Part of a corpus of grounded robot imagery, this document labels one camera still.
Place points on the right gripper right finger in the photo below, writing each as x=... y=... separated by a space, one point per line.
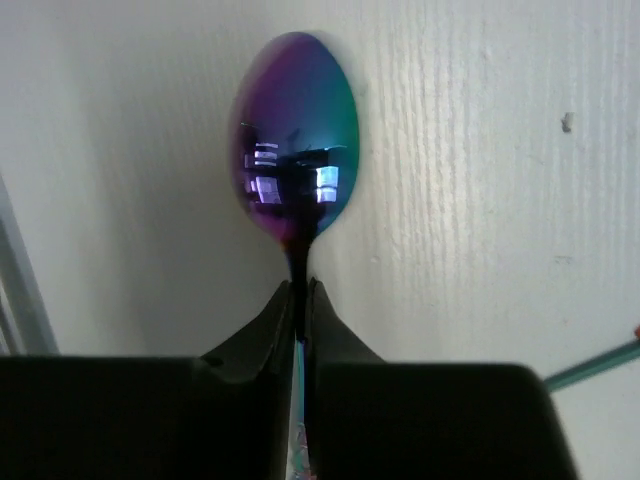
x=368 y=418

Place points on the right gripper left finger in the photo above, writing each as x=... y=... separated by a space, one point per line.
x=220 y=415

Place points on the purple iridescent spoon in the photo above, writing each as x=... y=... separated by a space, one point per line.
x=294 y=153

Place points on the teal chopstick right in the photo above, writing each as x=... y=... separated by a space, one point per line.
x=595 y=366

